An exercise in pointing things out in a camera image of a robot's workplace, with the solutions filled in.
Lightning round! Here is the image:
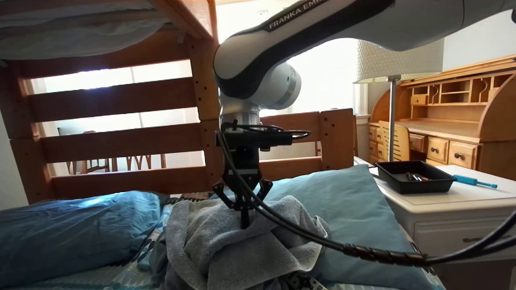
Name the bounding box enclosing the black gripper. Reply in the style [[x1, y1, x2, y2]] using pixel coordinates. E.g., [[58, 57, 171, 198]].
[[212, 148, 275, 229]]

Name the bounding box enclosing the grey towel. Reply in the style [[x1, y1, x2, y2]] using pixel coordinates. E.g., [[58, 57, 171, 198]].
[[163, 193, 329, 290]]

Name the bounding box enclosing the light blue pillow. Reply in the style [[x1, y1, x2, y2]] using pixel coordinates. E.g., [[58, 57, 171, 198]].
[[265, 163, 449, 290]]

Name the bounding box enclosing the dark wooden chair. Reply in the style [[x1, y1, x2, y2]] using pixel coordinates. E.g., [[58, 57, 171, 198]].
[[55, 126, 168, 176]]

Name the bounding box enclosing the black plastic tray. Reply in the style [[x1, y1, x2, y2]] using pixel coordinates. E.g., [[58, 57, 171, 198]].
[[375, 160, 457, 197]]

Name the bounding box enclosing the small brass hardware piece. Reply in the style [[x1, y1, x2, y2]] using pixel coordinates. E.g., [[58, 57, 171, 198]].
[[402, 171, 433, 184]]

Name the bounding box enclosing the patterned blue striped bedspread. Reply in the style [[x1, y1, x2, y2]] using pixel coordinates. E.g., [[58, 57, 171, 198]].
[[21, 263, 142, 290]]

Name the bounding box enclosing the white nightstand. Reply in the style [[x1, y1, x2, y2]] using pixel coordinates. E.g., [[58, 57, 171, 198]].
[[354, 155, 516, 290]]

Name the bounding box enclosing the blue pen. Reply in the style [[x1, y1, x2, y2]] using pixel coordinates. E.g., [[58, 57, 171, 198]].
[[452, 174, 500, 190]]

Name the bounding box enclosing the wooden rolltop desk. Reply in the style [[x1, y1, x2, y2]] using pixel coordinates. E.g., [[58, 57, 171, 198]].
[[368, 55, 516, 182]]

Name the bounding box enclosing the striped bunk mattress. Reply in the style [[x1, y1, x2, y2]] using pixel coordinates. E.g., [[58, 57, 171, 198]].
[[0, 0, 168, 61]]

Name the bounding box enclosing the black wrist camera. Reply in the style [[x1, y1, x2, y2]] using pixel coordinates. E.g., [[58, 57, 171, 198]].
[[216, 126, 313, 153]]

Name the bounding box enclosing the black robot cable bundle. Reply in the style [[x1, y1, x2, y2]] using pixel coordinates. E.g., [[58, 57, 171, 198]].
[[216, 131, 516, 269]]

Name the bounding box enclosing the wooden bunk bed frame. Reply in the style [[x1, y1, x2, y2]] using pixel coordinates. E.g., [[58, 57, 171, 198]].
[[0, 0, 360, 206]]

